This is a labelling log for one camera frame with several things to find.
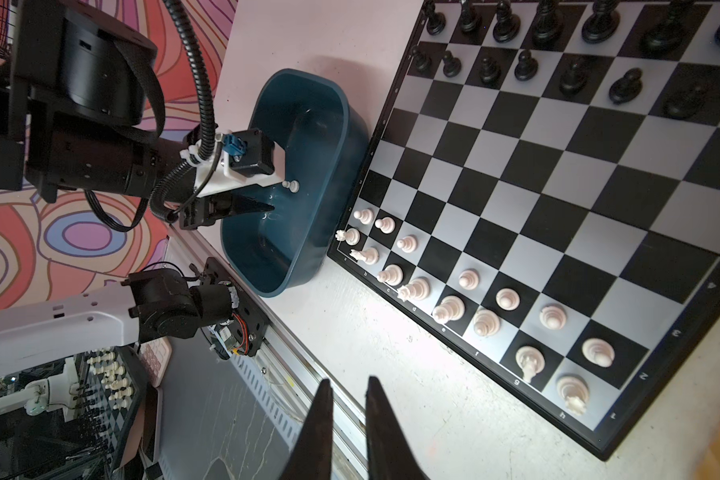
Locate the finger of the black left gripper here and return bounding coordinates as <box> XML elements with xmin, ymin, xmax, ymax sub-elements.
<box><xmin>179</xmin><ymin>194</ymin><xmax>275</xmax><ymax>230</ymax></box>

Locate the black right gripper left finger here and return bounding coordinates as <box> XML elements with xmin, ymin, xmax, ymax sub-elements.
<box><xmin>280</xmin><ymin>379</ymin><xmax>334</xmax><ymax>480</ymax></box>

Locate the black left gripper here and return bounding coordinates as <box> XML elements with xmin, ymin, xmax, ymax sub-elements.
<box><xmin>0</xmin><ymin>1</ymin><xmax>182</xmax><ymax>203</ymax></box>

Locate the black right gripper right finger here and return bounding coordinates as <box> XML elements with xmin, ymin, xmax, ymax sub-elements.
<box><xmin>365</xmin><ymin>376</ymin><xmax>425</xmax><ymax>479</ymax></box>

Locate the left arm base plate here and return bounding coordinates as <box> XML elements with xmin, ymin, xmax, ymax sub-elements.
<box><xmin>202</xmin><ymin>257</ymin><xmax>271</xmax><ymax>358</ymax></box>

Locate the black white chess board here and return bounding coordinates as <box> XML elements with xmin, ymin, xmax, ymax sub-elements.
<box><xmin>329</xmin><ymin>1</ymin><xmax>720</xmax><ymax>460</ymax></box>

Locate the teal plastic tray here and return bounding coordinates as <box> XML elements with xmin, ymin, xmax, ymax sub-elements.
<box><xmin>221</xmin><ymin>69</ymin><xmax>369</xmax><ymax>298</ymax></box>

